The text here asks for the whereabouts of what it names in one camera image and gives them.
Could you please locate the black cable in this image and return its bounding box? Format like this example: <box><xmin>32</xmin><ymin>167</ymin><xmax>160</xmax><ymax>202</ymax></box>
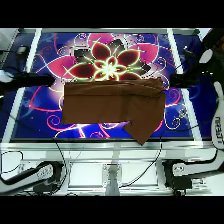
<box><xmin>120</xmin><ymin>131</ymin><xmax>164</xmax><ymax>188</ymax></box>
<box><xmin>46</xmin><ymin>131</ymin><xmax>69</xmax><ymax>194</ymax></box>
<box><xmin>0</xmin><ymin>149</ymin><xmax>25</xmax><ymax>175</ymax></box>

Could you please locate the brown garment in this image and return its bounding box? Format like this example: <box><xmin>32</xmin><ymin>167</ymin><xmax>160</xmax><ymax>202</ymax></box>
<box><xmin>61</xmin><ymin>77</ymin><xmax>167</xmax><ymax>146</ymax></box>

